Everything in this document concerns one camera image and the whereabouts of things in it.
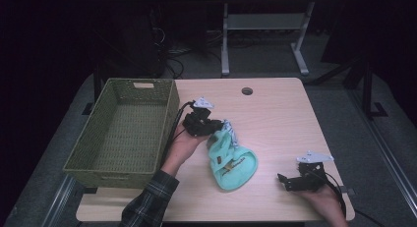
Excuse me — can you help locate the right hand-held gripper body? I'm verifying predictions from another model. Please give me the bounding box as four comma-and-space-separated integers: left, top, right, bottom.
295, 150, 335, 194

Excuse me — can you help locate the person's left hand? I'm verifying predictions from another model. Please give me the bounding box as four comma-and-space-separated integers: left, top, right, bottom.
159, 123, 209, 178

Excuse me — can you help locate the small black table bracket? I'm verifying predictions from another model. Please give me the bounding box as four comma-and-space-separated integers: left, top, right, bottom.
338, 185, 356, 198

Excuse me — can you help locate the teal striped baby garment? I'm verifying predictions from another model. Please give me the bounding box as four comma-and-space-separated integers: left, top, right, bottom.
207, 119, 260, 193

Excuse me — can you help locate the person's right hand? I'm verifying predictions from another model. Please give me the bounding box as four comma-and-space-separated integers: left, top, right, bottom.
296, 183, 348, 218

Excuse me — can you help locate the black metal stand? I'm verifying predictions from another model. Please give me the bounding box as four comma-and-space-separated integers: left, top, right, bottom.
81, 63, 103, 117
343, 54, 389, 121

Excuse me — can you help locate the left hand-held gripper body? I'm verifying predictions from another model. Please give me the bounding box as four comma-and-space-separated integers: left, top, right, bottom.
181, 95, 215, 139

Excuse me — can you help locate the green woven basket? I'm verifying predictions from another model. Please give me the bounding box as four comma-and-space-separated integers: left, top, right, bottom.
62, 77, 181, 191

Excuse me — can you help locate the tangle of floor cables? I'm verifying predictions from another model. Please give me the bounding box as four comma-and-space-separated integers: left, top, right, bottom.
149, 26, 228, 80

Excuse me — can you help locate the grey metal frame desk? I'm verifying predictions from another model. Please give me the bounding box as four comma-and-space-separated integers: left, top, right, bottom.
208, 0, 362, 77

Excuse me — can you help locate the aluminium floor rail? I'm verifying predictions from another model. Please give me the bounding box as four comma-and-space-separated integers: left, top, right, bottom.
39, 173, 79, 227
347, 88, 417, 219

